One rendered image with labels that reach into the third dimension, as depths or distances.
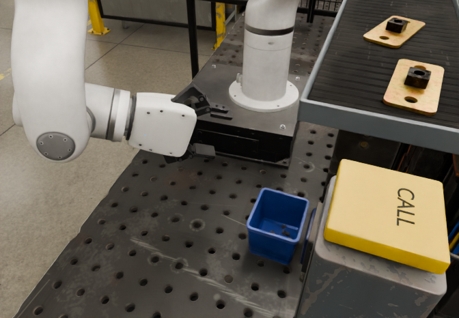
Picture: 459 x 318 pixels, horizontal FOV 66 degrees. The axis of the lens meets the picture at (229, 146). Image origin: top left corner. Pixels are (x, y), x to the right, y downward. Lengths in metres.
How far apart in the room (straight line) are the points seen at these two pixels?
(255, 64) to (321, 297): 0.71
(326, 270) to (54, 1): 0.43
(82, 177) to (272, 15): 1.45
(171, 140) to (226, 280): 0.28
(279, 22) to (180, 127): 0.38
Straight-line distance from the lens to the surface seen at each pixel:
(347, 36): 0.41
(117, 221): 0.81
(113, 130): 0.57
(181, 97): 0.57
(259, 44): 0.87
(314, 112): 0.28
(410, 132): 0.28
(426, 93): 0.32
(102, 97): 0.57
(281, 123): 0.87
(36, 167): 2.18
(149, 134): 0.59
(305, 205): 0.72
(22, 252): 1.80
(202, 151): 0.65
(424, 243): 0.21
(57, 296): 0.75
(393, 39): 0.41
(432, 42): 0.43
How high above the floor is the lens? 1.31
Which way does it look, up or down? 40 degrees down
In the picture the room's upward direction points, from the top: straight up
